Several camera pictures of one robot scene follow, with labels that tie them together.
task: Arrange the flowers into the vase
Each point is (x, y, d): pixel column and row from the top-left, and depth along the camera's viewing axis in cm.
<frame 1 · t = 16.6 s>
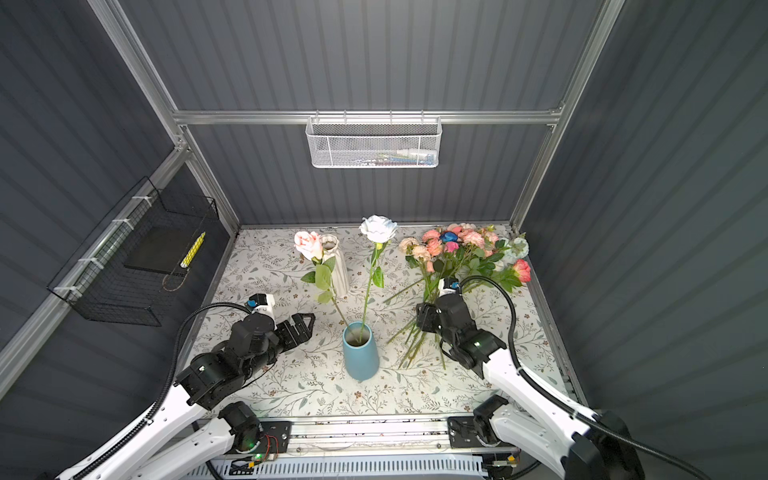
left hand: (303, 322, 74), fingers open
right hand: (426, 309, 82), fingers open
blue ceramic vase: (360, 351, 70), point 19 cm above the table
blue rose: (449, 236, 112), point 6 cm above the table
pile of artificial flowers: (458, 251, 106), point 7 cm above the table

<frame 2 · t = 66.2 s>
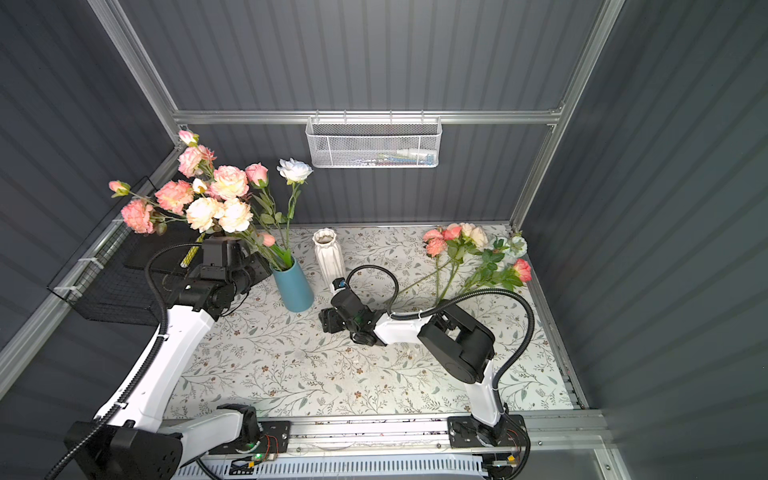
left hand: (259, 264, 77), fingers open
right hand: (329, 315, 90), fingers open
blue ceramic vase: (294, 289, 90), point 12 cm above the table
pile of artificial flowers: (464, 258, 111), on the table
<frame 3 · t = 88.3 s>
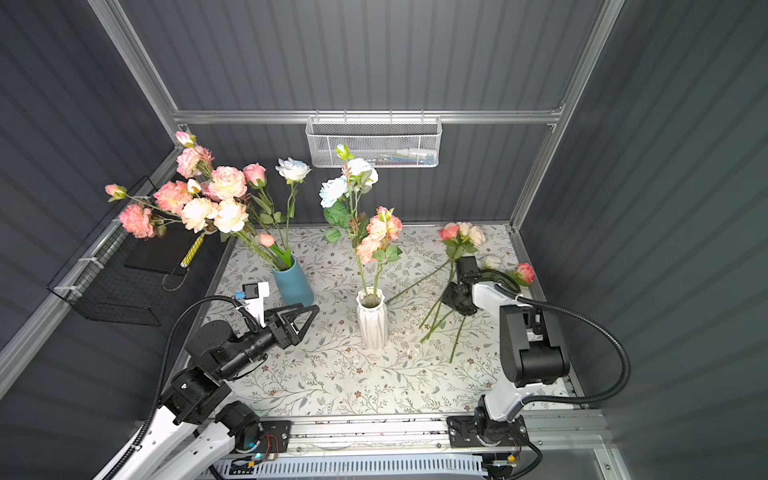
left hand: (310, 309, 65), fingers open
right hand: (453, 301, 96), fingers open
white ribbed vase: (373, 313, 74), point 22 cm above the table
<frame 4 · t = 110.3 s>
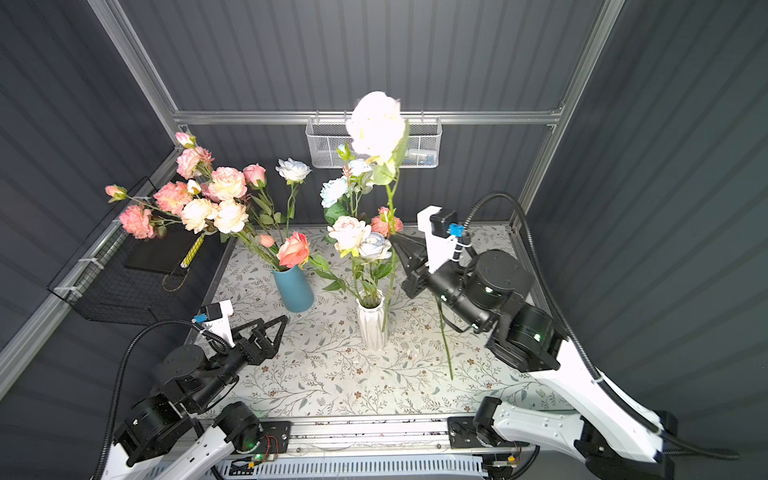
left hand: (275, 321, 64), fingers open
right hand: (395, 240, 49), fingers closed
